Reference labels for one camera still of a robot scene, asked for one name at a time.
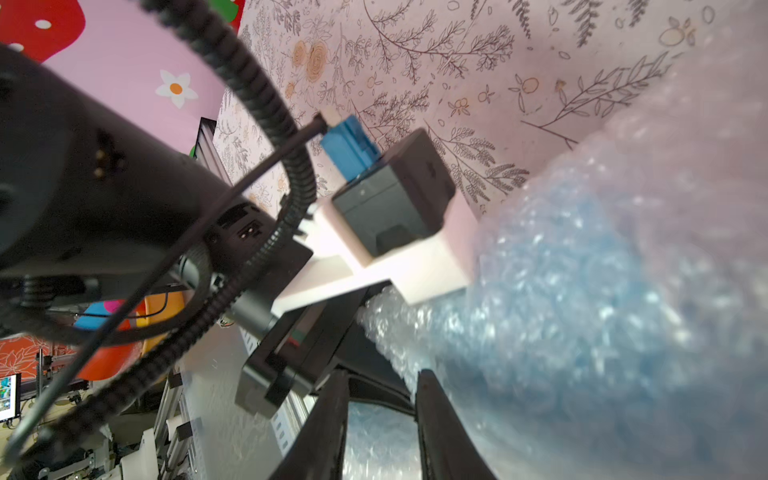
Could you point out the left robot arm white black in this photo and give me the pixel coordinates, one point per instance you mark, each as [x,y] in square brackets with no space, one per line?
[90,203]

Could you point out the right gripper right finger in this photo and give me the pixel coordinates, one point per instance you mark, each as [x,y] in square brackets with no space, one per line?
[446,450]

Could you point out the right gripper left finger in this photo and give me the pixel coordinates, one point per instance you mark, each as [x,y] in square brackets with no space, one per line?
[318,451]

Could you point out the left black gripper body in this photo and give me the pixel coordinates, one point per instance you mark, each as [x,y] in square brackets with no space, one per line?
[307,345]

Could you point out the clear bubble wrap sheet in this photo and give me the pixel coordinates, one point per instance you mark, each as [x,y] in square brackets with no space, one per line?
[617,324]

